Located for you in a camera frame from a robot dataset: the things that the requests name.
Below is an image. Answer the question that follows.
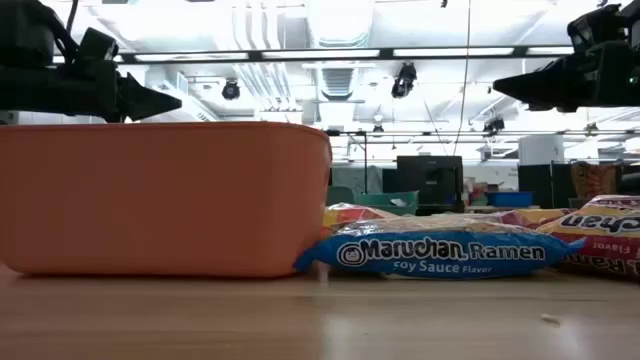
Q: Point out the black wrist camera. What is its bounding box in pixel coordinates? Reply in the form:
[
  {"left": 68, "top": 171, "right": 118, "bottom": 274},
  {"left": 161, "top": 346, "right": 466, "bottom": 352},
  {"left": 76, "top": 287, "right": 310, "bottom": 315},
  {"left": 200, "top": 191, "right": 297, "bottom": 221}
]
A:
[
  {"left": 74, "top": 27, "right": 120, "bottom": 65},
  {"left": 566, "top": 3, "right": 640, "bottom": 54}
]

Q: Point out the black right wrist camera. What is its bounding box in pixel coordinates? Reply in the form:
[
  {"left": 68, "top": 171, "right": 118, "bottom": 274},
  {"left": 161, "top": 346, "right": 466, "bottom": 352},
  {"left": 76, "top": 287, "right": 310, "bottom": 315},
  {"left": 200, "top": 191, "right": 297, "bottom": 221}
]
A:
[{"left": 566, "top": 3, "right": 640, "bottom": 54}]

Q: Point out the blue storage bin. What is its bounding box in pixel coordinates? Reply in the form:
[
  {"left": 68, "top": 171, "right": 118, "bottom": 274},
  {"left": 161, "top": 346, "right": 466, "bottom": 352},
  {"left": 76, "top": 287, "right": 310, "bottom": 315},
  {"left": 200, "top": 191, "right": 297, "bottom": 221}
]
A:
[{"left": 486, "top": 190, "right": 535, "bottom": 209}]

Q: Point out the thin hanging cable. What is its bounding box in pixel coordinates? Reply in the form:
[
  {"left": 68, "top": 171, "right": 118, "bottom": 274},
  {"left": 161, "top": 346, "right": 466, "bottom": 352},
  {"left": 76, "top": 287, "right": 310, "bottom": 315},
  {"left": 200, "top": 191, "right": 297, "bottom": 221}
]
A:
[{"left": 452, "top": 0, "right": 474, "bottom": 157}]

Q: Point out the blue soy sauce ramen packet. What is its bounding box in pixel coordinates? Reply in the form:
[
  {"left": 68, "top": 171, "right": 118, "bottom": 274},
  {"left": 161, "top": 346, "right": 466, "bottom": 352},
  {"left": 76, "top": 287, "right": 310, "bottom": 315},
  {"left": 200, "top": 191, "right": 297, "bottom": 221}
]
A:
[{"left": 293, "top": 214, "right": 586, "bottom": 281}]

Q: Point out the overhead LED light bar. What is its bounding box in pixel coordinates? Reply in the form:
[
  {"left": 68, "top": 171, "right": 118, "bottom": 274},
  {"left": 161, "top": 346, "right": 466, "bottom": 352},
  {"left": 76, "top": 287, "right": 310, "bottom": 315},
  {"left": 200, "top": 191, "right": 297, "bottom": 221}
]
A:
[{"left": 52, "top": 45, "right": 576, "bottom": 66}]

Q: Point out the red beef ramen packet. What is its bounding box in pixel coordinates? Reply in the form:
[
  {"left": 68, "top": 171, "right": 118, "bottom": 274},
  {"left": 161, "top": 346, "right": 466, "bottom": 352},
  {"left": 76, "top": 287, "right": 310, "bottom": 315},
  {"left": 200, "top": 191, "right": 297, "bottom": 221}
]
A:
[{"left": 537, "top": 193, "right": 640, "bottom": 280}]

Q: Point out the orange chicken ramen packet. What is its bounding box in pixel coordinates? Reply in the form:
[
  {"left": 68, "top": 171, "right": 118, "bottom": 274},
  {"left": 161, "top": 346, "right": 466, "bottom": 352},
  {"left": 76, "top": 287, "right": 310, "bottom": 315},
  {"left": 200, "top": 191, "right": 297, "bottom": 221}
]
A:
[
  {"left": 462, "top": 208, "right": 574, "bottom": 232},
  {"left": 322, "top": 202, "right": 401, "bottom": 240}
]

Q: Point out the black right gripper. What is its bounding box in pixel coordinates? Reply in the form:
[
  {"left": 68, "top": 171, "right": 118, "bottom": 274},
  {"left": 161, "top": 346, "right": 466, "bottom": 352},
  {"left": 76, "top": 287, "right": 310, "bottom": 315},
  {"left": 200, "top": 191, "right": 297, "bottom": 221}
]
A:
[{"left": 492, "top": 42, "right": 640, "bottom": 113}]

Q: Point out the thin black pole stand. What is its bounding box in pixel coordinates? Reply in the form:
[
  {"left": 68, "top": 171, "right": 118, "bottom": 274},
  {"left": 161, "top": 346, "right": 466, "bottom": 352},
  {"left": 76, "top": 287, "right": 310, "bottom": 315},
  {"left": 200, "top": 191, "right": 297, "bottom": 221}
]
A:
[{"left": 324, "top": 128, "right": 369, "bottom": 195}]

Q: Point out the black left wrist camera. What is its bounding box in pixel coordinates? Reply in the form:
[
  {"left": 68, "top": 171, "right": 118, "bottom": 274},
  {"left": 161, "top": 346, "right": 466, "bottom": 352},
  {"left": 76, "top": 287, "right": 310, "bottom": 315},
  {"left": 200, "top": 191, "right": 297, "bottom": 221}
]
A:
[{"left": 74, "top": 27, "right": 120, "bottom": 65}]

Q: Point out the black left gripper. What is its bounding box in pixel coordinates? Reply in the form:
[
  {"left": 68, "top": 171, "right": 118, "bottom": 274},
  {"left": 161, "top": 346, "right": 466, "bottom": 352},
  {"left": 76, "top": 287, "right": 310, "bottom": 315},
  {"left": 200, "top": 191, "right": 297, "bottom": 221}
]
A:
[{"left": 0, "top": 59, "right": 183, "bottom": 124}]

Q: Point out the black equipment cabinet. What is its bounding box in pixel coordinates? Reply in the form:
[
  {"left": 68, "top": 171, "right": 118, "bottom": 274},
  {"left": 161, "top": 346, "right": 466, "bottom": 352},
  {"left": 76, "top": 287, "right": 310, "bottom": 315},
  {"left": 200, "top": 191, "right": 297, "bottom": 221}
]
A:
[{"left": 396, "top": 155, "right": 465, "bottom": 214}]

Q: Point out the orange plastic bin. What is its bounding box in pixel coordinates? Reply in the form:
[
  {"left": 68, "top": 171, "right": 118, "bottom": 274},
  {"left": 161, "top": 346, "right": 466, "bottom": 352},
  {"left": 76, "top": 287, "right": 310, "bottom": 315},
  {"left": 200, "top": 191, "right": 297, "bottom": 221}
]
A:
[{"left": 0, "top": 121, "right": 334, "bottom": 279}]

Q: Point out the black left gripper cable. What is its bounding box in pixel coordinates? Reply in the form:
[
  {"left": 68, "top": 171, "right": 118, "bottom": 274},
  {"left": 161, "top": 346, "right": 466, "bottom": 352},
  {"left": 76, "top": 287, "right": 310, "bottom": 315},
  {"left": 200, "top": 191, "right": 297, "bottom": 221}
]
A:
[{"left": 52, "top": 0, "right": 81, "bottom": 64}]

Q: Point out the orange patterned fabric item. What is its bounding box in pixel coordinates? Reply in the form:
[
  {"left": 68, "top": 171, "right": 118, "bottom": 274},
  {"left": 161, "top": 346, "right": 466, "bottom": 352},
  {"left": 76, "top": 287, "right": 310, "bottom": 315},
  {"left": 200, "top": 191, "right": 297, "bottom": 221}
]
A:
[{"left": 570, "top": 160, "right": 622, "bottom": 200}]

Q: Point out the green chair back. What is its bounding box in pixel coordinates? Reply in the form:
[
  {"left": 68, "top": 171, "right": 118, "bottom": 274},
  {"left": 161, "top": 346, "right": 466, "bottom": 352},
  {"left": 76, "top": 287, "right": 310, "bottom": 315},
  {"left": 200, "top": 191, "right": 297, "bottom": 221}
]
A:
[{"left": 326, "top": 185, "right": 356, "bottom": 207}]

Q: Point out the black ceiling spotlight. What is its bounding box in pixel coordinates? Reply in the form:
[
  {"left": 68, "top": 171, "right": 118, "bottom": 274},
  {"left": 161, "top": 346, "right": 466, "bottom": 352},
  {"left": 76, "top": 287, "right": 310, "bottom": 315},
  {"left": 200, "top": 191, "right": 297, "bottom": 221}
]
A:
[
  {"left": 390, "top": 62, "right": 419, "bottom": 100},
  {"left": 482, "top": 115, "right": 506, "bottom": 136},
  {"left": 221, "top": 79, "right": 242, "bottom": 101}
]

